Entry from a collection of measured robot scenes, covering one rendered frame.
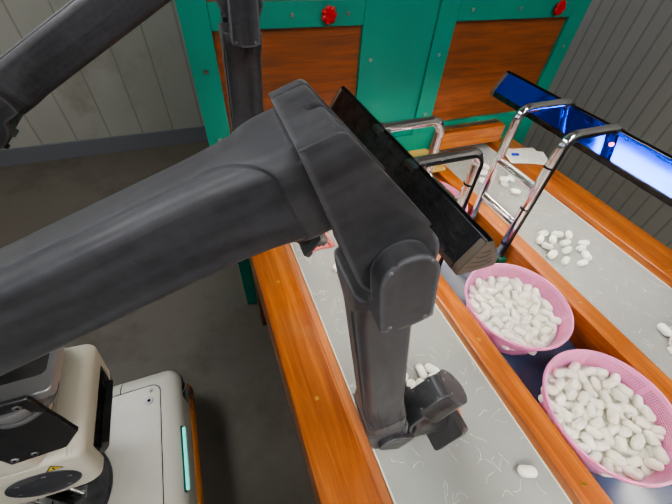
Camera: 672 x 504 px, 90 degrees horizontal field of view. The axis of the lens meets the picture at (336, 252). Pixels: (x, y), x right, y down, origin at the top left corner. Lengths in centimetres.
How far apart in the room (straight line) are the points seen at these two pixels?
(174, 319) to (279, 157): 172
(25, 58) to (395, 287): 55
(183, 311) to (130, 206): 169
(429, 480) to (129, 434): 93
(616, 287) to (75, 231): 122
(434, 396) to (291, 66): 94
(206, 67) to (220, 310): 114
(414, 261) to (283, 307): 67
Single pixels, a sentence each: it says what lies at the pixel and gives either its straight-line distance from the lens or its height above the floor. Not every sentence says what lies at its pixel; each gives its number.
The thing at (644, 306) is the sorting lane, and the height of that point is 74.
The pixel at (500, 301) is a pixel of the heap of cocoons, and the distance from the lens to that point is 102.
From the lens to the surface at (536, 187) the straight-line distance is 102.
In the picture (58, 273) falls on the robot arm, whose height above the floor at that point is 133.
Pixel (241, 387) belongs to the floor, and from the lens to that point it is 161.
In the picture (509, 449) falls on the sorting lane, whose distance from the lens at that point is 83.
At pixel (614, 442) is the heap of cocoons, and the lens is 97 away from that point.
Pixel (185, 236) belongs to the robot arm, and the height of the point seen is 134.
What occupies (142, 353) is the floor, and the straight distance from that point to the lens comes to 181.
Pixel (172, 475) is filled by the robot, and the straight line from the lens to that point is 127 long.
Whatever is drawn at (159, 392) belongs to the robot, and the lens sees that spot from 137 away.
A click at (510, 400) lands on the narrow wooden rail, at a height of 76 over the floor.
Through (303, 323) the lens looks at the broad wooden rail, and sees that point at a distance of 82.
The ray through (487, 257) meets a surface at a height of 107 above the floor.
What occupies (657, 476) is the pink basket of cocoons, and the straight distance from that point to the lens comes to 98.
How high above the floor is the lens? 146
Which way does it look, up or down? 46 degrees down
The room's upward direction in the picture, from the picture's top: 4 degrees clockwise
